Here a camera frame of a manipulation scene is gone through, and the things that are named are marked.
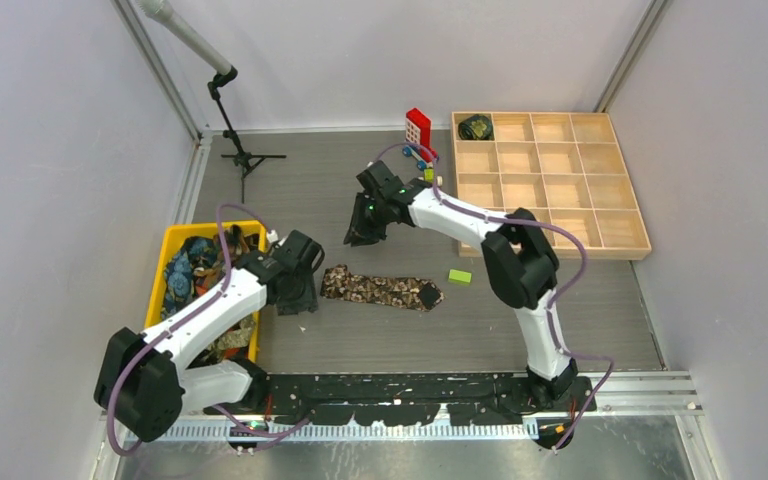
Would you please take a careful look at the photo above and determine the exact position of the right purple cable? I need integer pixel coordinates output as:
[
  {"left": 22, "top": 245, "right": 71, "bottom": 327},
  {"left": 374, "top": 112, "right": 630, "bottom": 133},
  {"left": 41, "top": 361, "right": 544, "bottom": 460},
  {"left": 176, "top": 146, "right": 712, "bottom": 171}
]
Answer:
[{"left": 373, "top": 142, "right": 615, "bottom": 454}]

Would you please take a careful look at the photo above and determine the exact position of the green toy block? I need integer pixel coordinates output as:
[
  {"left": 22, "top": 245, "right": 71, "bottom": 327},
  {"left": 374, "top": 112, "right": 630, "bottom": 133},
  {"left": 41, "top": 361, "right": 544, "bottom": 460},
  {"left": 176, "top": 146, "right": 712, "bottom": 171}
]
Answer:
[{"left": 448, "top": 269, "right": 472, "bottom": 285}]

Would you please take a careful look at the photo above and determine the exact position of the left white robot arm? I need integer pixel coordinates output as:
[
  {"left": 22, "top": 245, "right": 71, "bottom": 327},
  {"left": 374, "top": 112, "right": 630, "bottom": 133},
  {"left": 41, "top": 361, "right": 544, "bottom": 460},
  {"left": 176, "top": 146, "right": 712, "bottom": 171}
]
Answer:
[{"left": 93, "top": 230, "right": 324, "bottom": 442}]

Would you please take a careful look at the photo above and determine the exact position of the rolled dark green tie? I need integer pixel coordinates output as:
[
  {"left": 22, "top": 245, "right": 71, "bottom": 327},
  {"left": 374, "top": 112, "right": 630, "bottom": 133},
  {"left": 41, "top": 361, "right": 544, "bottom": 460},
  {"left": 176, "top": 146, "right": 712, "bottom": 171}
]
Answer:
[{"left": 457, "top": 114, "right": 494, "bottom": 141}]

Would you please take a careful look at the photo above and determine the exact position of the yellow plastic bin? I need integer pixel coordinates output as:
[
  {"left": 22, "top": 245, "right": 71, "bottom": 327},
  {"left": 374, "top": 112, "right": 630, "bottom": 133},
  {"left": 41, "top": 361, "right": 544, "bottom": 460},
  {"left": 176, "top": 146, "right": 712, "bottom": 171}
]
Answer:
[{"left": 144, "top": 221, "right": 271, "bottom": 366}]

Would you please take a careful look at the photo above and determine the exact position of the red white toy block tower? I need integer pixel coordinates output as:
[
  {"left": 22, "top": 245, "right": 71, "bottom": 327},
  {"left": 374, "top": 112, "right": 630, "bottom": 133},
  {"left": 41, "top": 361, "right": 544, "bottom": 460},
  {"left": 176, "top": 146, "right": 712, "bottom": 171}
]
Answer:
[{"left": 402, "top": 108, "right": 437, "bottom": 171}]

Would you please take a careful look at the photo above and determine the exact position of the black microphone stand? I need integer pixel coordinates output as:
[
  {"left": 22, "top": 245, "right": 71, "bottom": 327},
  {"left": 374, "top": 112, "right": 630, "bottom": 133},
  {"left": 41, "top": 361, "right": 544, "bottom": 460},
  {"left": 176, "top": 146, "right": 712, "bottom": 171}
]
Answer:
[{"left": 207, "top": 66, "right": 287, "bottom": 203}]

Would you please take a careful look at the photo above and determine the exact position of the brown floral tie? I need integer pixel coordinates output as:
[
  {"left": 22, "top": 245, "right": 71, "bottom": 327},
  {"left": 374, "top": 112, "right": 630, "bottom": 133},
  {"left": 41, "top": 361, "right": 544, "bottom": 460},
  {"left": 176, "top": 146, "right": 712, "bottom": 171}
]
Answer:
[{"left": 320, "top": 264, "right": 445, "bottom": 312}]

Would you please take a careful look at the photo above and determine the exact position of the grey microphone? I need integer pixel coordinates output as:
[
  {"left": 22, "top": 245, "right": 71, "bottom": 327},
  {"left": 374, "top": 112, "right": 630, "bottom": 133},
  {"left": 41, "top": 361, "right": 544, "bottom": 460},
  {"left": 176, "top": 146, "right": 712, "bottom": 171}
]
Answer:
[{"left": 137, "top": 0, "right": 237, "bottom": 77}]

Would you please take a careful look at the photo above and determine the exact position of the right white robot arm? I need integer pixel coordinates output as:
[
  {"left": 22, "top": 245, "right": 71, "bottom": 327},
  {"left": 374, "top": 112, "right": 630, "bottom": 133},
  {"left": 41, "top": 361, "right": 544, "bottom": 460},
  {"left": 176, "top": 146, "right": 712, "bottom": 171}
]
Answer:
[{"left": 344, "top": 161, "right": 578, "bottom": 411}]

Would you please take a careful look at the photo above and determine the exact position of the purple cable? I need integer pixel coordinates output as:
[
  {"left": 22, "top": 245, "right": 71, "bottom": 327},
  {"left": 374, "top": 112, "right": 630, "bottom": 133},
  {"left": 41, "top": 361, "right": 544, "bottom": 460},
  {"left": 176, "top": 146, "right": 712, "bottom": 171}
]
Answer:
[
  {"left": 373, "top": 142, "right": 615, "bottom": 454},
  {"left": 105, "top": 203, "right": 316, "bottom": 458}
]

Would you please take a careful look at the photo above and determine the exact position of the pile of ties in bin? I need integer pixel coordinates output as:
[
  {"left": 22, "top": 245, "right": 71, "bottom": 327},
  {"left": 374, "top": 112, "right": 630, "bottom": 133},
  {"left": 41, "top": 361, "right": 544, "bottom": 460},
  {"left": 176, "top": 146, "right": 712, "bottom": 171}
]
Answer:
[{"left": 158, "top": 225, "right": 263, "bottom": 366}]

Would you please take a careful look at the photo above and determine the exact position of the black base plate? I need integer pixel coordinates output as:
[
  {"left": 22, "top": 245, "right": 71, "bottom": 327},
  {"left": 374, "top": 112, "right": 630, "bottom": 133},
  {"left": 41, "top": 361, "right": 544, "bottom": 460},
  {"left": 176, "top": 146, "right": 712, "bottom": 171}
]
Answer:
[{"left": 223, "top": 372, "right": 596, "bottom": 427}]

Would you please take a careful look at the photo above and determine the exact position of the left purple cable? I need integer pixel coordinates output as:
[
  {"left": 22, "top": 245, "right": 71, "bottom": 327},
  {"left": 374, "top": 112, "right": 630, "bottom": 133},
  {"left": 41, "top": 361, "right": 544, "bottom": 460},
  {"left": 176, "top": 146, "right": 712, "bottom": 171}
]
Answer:
[{"left": 105, "top": 203, "right": 316, "bottom": 458}]

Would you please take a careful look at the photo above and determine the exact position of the wooden compartment tray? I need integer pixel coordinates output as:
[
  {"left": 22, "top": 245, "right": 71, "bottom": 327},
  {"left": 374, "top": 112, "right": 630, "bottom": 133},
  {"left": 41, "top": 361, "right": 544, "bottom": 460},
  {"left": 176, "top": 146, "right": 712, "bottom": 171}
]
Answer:
[{"left": 451, "top": 112, "right": 652, "bottom": 261}]

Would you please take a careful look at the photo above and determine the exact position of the aluminium frame rail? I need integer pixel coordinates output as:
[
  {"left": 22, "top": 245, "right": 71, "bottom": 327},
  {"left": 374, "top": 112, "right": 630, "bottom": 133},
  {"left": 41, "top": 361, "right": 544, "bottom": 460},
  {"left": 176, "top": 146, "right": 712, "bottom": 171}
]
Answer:
[{"left": 100, "top": 370, "right": 705, "bottom": 420}]

